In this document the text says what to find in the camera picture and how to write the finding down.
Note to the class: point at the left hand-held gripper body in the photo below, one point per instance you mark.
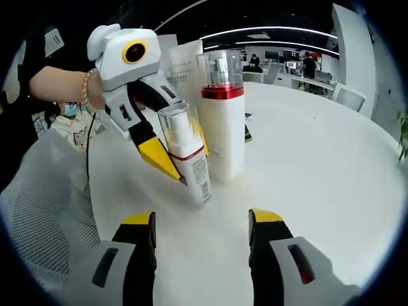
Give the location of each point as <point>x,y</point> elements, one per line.
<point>127,70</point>

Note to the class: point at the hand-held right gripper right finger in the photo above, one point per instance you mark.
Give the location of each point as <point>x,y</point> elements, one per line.
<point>271,274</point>

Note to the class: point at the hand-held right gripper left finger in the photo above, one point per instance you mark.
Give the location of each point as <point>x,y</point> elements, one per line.
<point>134,274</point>

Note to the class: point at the white skincare tube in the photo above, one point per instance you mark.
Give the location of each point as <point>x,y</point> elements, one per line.
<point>185,63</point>

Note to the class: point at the small white skincare spray bottle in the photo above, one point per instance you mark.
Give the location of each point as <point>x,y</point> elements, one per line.
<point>194,172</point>

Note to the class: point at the large red-collared skincare bottle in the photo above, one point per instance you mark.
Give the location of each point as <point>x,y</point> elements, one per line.
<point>226,127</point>

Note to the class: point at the small blue white skincare sachet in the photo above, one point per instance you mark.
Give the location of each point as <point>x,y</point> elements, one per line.
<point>248,115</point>

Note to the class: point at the person's left hand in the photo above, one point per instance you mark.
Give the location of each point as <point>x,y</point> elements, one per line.
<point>97,92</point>

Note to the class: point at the white ceiling air conditioner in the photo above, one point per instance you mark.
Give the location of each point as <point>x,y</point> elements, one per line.
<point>55,41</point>

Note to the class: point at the grey mesh office chair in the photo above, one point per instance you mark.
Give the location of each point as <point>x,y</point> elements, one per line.
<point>48,207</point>

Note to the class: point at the long ceiling light strip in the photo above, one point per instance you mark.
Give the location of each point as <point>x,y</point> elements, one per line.
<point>287,44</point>
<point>271,30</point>

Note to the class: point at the white chair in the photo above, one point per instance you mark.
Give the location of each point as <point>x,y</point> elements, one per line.
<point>347,97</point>

